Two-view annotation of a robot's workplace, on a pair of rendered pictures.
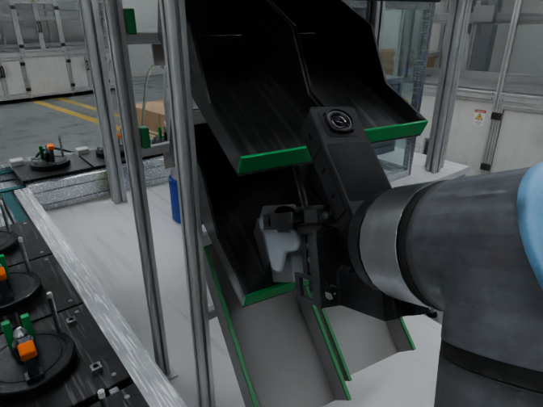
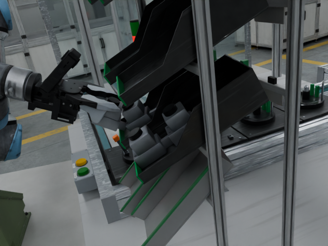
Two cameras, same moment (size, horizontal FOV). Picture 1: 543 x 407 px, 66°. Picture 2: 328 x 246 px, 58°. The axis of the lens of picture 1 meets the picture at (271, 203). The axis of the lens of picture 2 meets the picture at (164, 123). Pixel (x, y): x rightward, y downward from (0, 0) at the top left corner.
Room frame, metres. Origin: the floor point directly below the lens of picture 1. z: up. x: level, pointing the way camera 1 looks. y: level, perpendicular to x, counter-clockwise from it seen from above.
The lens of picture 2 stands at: (0.78, -0.61, 1.53)
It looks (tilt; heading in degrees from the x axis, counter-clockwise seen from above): 25 degrees down; 113
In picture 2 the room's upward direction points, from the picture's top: 9 degrees counter-clockwise
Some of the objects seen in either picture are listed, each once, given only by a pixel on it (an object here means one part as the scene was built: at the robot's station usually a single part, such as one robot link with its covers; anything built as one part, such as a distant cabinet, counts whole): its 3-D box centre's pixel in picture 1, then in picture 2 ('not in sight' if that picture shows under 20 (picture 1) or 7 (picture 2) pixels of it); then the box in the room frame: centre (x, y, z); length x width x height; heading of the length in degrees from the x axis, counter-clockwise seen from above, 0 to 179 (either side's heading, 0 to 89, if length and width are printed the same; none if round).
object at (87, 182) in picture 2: not in sight; (83, 169); (0.09, 0.16, 0.93); 0.21 x 0.07 x 0.06; 129
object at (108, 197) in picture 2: not in sight; (94, 147); (0.02, 0.35, 0.91); 0.89 x 0.06 x 0.11; 129
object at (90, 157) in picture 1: (112, 144); not in sight; (1.69, 0.66, 1.01); 0.24 x 0.24 x 0.13; 39
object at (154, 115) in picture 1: (176, 121); not in sight; (5.65, 1.29, 0.20); 1.20 x 0.80 x 0.41; 47
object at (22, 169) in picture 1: (48, 155); not in sight; (1.53, 0.85, 1.01); 0.24 x 0.24 x 0.13; 39
